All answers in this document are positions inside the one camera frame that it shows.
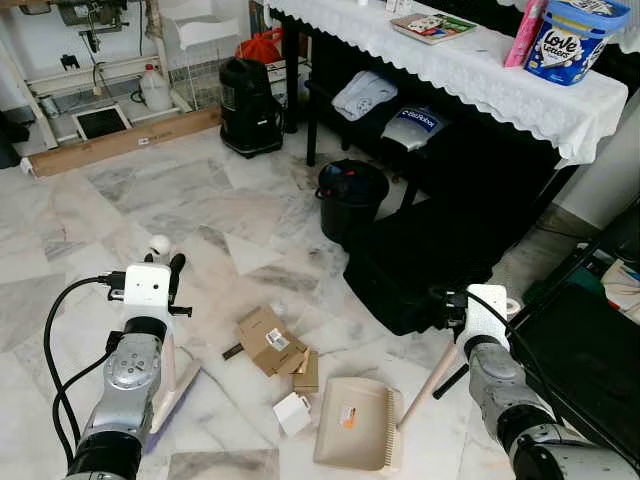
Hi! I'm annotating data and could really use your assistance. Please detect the large black bag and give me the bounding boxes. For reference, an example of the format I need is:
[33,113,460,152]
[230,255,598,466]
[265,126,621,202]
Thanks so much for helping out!
[343,165,579,337]

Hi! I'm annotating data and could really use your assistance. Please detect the brown cardboard box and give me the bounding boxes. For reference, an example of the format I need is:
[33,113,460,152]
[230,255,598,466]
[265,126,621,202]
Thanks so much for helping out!
[237,306,307,377]

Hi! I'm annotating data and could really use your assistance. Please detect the black folding chair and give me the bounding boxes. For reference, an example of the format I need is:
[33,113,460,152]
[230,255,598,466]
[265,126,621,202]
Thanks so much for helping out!
[508,200,640,471]

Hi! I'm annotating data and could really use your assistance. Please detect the black plastic bin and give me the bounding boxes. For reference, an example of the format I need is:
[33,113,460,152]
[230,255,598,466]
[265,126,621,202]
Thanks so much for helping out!
[317,160,391,247]

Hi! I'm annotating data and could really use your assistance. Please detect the small flat cardboard piece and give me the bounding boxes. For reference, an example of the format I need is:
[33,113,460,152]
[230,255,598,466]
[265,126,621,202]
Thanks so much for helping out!
[290,348,321,394]

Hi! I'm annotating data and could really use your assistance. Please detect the long wooden plank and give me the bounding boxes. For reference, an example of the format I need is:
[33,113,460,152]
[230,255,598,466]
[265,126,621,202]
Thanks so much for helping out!
[28,105,223,179]

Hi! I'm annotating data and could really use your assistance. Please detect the beige cloth bag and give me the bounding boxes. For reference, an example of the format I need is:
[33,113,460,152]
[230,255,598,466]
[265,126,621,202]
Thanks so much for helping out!
[598,258,640,313]

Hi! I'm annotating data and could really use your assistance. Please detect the small white box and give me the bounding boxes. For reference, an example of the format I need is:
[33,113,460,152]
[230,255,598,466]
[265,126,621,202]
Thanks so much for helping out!
[273,392,315,437]

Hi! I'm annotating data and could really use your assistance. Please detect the black framed panel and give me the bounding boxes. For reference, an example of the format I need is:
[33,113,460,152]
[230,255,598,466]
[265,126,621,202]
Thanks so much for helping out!
[72,103,132,142]

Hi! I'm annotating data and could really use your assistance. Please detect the blue labelled grey packet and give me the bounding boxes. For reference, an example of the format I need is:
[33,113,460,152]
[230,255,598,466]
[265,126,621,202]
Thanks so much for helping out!
[380,105,447,153]

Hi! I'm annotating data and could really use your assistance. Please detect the black vacuum cleaner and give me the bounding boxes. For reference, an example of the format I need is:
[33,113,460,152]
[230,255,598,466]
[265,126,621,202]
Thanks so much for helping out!
[218,57,287,159]

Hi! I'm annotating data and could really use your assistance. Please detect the white plastic jug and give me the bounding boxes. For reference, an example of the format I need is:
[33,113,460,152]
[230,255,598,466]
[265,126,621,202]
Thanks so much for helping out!
[138,64,174,112]

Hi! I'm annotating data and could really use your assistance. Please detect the white folded garment packet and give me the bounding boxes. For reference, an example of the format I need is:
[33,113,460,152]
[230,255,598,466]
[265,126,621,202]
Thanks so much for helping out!
[332,70,400,122]

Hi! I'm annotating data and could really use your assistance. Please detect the table with white lace cloth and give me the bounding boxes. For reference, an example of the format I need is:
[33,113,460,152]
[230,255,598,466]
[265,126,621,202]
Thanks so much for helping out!
[262,0,640,201]

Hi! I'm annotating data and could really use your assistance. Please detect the red bag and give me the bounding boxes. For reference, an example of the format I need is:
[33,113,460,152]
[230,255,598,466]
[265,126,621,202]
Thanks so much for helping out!
[236,30,284,67]

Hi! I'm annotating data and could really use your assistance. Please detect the white plastic chair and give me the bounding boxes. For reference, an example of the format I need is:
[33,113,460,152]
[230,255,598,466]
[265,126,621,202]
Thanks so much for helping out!
[160,0,247,51]

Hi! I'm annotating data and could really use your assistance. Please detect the pink tube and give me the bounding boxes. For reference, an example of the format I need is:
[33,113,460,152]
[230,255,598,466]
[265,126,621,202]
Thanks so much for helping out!
[504,0,549,69]

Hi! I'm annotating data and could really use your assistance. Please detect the colourful flat tray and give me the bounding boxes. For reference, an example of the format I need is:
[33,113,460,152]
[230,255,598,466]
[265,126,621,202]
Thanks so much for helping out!
[390,12,480,47]

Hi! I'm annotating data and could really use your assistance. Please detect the blue Love Letters tub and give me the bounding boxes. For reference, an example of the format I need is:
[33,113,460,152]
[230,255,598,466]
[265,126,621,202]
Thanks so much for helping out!
[524,0,632,87]

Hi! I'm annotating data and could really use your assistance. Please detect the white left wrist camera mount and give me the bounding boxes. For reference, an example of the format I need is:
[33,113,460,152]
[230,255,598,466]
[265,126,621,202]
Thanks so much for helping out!
[123,263,173,323]

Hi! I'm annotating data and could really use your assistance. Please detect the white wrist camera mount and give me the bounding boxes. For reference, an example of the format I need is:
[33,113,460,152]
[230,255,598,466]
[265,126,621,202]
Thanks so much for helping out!
[465,284,511,348]
[123,263,173,323]

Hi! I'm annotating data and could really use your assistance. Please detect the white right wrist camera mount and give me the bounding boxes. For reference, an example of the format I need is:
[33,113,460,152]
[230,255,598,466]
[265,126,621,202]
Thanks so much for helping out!
[465,284,511,348]

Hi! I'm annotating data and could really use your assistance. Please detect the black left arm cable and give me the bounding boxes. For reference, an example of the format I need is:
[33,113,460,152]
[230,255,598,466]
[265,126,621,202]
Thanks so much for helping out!
[43,270,131,461]

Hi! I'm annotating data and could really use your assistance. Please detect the white shelf frame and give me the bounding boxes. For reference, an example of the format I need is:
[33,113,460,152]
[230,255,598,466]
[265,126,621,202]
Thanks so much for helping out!
[0,0,201,151]

